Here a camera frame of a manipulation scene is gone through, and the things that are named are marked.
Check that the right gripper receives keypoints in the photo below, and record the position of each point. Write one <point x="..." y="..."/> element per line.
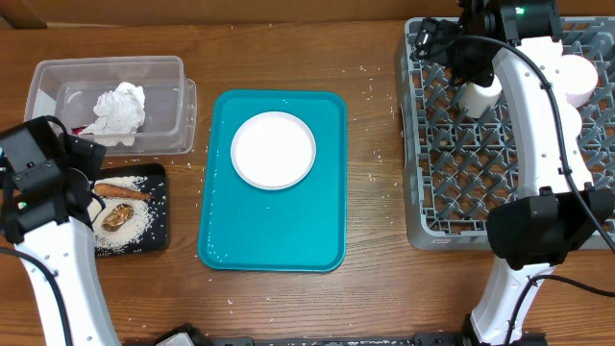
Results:
<point x="442" y="32"/>

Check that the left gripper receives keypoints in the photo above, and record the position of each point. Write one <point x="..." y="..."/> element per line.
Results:
<point x="85" y="156"/>

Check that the red snack wrapper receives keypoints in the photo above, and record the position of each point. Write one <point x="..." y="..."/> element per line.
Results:
<point x="76" y="131"/>

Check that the orange carrot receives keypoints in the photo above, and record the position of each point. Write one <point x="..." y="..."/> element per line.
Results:
<point x="115" y="191"/>

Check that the white cup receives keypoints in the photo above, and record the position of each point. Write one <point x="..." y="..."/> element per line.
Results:
<point x="477" y="99"/>

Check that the white napkin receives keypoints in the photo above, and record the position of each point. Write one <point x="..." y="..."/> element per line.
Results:
<point x="119" y="112"/>

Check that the small pink plate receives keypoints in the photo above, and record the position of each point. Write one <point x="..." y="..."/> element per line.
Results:
<point x="579" y="77"/>

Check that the pale green bowl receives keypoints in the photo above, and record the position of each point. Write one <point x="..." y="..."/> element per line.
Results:
<point x="571" y="125"/>

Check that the large white plate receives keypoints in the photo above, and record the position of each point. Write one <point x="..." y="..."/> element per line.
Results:
<point x="273" y="150"/>

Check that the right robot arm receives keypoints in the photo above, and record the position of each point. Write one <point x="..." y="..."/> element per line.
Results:
<point x="518" y="44"/>

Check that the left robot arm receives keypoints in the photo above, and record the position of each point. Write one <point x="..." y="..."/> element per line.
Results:
<point x="47" y="181"/>

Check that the grey dishwasher rack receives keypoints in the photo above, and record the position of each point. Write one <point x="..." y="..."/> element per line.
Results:
<point x="458" y="168"/>

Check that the clear plastic bin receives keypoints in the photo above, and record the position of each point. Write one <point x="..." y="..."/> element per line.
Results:
<point x="69" y="90"/>

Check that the pile of white rice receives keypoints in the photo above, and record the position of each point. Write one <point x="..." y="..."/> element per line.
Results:
<point x="137" y="226"/>

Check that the black plastic tray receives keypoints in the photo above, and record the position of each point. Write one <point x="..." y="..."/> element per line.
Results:
<point x="158" y="216"/>

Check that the teal plastic tray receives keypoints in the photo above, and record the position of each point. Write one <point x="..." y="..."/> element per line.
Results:
<point x="299" y="228"/>

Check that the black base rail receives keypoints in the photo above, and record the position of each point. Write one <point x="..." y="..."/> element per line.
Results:
<point x="187" y="334"/>

